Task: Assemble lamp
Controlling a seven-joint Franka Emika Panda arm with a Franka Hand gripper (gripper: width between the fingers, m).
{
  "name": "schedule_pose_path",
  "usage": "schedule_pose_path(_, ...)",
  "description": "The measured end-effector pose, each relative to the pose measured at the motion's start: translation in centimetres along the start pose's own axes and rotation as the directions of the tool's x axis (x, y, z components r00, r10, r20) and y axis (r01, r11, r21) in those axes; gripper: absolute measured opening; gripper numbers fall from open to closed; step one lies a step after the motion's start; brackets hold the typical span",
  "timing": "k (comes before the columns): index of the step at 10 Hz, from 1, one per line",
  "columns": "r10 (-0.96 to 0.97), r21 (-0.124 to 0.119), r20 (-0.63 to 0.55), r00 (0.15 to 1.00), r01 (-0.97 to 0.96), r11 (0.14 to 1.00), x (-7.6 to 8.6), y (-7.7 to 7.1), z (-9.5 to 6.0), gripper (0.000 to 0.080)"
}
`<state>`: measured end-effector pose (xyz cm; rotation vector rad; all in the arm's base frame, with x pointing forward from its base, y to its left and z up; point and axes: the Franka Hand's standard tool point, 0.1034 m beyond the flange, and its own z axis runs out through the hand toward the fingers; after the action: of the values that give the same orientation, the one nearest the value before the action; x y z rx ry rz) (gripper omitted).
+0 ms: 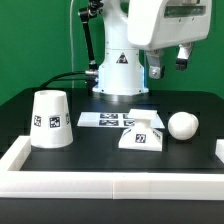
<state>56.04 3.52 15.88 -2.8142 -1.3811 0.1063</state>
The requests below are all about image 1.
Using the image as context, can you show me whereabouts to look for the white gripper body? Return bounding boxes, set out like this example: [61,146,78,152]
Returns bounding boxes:
[127,0,212,50]

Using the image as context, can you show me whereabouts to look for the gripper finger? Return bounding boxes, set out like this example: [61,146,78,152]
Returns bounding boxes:
[146,49,165,79]
[175,43,194,71]

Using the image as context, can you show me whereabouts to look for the white lamp bulb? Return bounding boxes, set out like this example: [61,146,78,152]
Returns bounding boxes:
[168,112,199,140]

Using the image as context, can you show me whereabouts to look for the white lamp base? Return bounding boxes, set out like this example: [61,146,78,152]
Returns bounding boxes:
[118,109,163,152]

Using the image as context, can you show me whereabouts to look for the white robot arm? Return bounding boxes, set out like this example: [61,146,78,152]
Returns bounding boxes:
[93,0,212,102]

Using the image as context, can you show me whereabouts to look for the white lamp shade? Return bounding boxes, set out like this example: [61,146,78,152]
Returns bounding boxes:
[30,90,73,148]

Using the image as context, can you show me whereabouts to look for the white marker plate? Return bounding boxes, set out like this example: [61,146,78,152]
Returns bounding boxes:
[77,111,164,129]

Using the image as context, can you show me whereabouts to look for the white U-shaped fence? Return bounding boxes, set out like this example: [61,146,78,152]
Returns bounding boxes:
[0,136,224,200]

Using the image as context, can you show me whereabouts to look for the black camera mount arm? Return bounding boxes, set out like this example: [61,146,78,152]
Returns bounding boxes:
[78,0,103,70]

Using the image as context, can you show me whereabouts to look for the white cable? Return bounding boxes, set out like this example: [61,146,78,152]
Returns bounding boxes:
[69,0,76,90]

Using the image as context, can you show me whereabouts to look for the black cables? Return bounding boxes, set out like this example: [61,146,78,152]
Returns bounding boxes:
[43,69,100,90]

